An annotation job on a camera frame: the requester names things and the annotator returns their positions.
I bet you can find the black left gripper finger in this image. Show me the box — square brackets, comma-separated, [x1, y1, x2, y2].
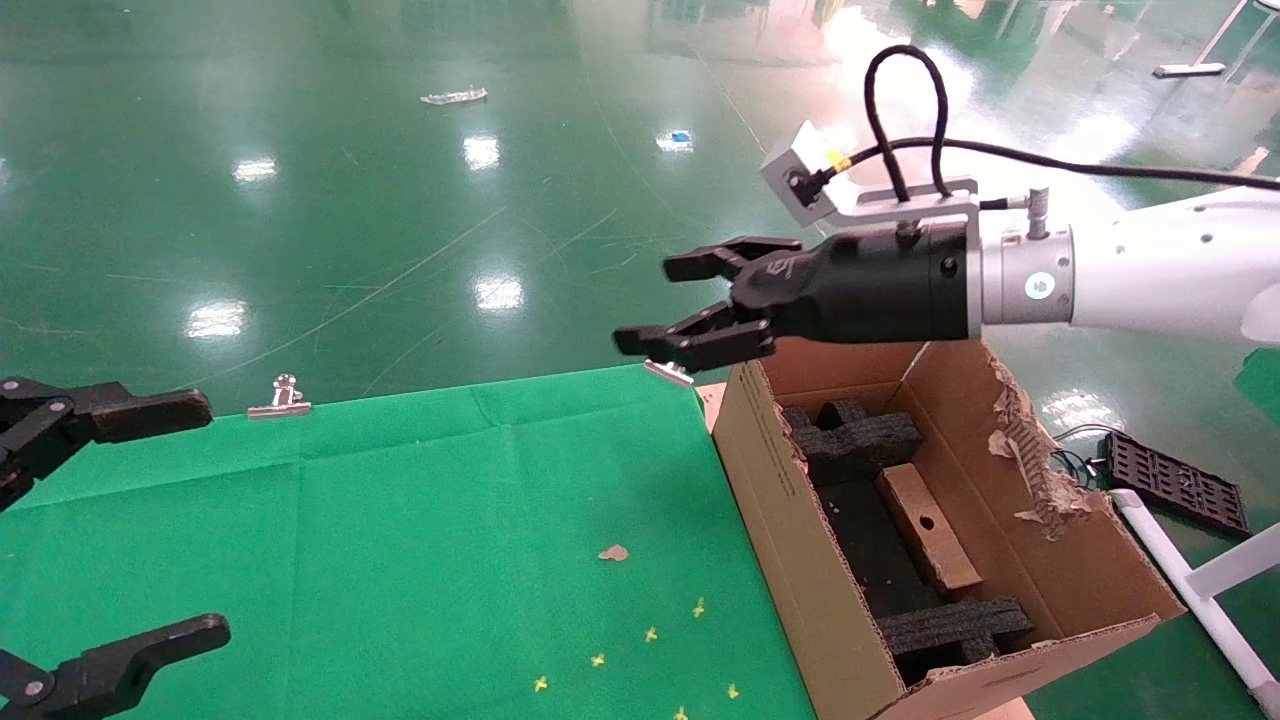
[0, 614, 232, 720]
[0, 378, 214, 511]

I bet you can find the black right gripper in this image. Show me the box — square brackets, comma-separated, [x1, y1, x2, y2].
[613, 222, 979, 376]

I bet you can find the small brown cardboard box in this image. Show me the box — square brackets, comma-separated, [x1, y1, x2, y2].
[875, 462, 984, 596]

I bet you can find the large open cardboard carton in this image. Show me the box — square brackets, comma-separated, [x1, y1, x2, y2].
[710, 338, 1186, 720]

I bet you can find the black foam insert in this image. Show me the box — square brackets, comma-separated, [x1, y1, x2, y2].
[778, 400, 923, 489]
[875, 597, 1036, 686]

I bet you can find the green table cloth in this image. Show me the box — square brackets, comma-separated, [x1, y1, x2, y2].
[0, 362, 816, 720]

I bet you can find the green clothed table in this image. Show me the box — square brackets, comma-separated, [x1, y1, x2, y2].
[1235, 345, 1280, 431]

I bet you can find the gray wrist camera box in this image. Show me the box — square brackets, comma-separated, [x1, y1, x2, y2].
[760, 120, 851, 229]

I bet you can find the silver camera mounting bracket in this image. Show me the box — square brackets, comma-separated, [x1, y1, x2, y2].
[830, 178, 981, 229]

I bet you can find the black braided cable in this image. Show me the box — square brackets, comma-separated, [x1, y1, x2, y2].
[864, 44, 951, 201]

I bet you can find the smooth dark cable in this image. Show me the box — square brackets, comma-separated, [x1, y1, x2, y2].
[815, 138, 1280, 193]

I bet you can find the white tubular table frame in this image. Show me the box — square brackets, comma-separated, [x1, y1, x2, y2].
[1108, 488, 1280, 716]

